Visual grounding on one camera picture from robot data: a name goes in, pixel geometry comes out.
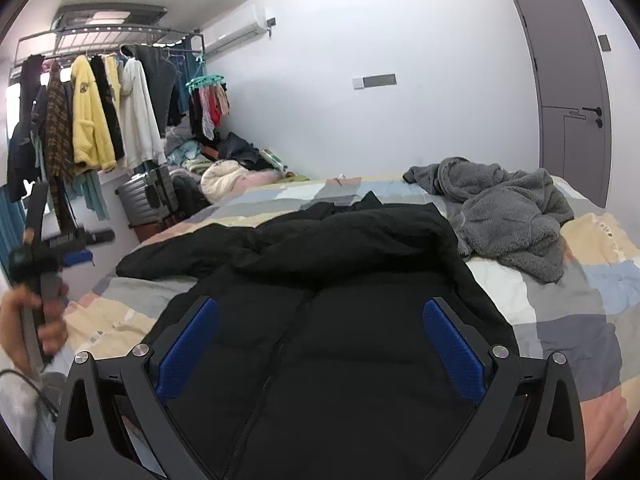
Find teal hanging garment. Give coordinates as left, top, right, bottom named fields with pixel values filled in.
left=75, top=169, right=109, bottom=222

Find person's left hand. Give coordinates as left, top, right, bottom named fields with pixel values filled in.
left=0, top=281, right=70, bottom=367

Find dark hanging coat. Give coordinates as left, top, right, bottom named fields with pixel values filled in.
left=7, top=55, right=49, bottom=202

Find white air conditioner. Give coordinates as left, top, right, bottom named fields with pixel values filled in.
left=202, top=4, right=277, bottom=54

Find pink pillow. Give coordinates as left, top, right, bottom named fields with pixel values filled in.
left=235, top=170, right=282, bottom=196

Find cream fluffy garment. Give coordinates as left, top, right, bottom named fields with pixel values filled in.
left=200, top=160, right=251, bottom=204

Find yellow fleece jacket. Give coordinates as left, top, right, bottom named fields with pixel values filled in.
left=70, top=55, right=119, bottom=174

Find hanging small garments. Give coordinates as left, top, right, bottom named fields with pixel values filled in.
left=190, top=82, right=231, bottom=142

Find grey ceiling drying unit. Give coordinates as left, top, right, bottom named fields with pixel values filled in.
left=50, top=4, right=168, bottom=32

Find silver suitcase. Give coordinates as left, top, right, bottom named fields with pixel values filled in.
left=116, top=165, right=179, bottom=227

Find black puffer jacket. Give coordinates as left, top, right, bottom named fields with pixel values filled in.
left=116, top=191, right=521, bottom=480

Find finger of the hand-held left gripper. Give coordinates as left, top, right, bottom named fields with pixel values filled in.
left=47, top=228, right=117, bottom=257
left=22, top=181, right=50, bottom=247

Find pile of mixed clothes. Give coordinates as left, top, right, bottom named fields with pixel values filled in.
left=164, top=127, right=221, bottom=177

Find grey fleece robe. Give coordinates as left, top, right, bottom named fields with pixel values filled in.
left=402, top=156, right=576, bottom=283

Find white hoodie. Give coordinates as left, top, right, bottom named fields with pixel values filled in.
left=120, top=57, right=167, bottom=171

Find dark grey hanging garment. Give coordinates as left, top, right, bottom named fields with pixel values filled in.
left=122, top=44, right=184, bottom=137

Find black cable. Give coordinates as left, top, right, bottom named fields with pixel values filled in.
left=0, top=369, right=62, bottom=422

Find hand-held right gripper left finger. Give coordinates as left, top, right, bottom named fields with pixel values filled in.
left=52, top=296, right=236, bottom=480

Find metal clothes rack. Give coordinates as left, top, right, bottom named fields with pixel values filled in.
left=10, top=27, right=207, bottom=67

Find black hanging garment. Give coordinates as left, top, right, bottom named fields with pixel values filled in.
left=90, top=55, right=127, bottom=161

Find grey door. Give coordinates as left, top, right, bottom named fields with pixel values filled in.
left=510, top=0, right=613, bottom=208

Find bed with patchwork cover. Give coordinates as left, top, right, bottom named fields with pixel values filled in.
left=50, top=175, right=640, bottom=480

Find red-brown suitcase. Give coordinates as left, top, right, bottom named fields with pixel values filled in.
left=129, top=214, right=187, bottom=244

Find teal curtain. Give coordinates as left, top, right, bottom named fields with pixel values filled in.
left=0, top=185, right=27, bottom=281

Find black bag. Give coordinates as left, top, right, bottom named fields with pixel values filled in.
left=215, top=132, right=262, bottom=169

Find white and green box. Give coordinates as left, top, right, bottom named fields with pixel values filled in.
left=260, top=148, right=289, bottom=174

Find teal round clip hanger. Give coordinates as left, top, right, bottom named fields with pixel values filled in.
left=186, top=52, right=226, bottom=94

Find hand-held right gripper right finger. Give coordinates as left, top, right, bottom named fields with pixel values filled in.
left=422, top=296, right=587, bottom=480

